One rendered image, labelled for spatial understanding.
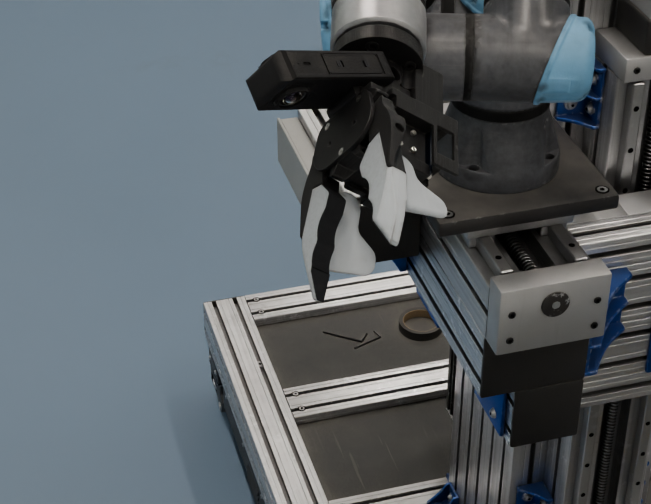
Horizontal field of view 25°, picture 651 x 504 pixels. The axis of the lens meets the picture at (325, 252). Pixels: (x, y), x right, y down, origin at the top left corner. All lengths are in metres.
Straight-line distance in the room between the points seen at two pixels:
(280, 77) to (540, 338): 0.74
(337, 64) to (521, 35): 0.24
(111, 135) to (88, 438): 1.28
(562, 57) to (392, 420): 1.66
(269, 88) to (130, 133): 3.16
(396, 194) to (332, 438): 1.82
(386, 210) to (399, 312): 2.12
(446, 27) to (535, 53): 0.08
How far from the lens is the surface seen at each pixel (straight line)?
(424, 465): 2.73
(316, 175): 1.08
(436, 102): 1.12
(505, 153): 1.68
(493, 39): 1.24
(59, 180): 3.99
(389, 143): 1.00
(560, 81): 1.25
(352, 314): 3.08
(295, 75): 1.02
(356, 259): 1.07
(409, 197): 1.00
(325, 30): 1.63
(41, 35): 4.78
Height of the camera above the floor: 2.06
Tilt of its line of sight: 35 degrees down
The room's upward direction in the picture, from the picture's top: straight up
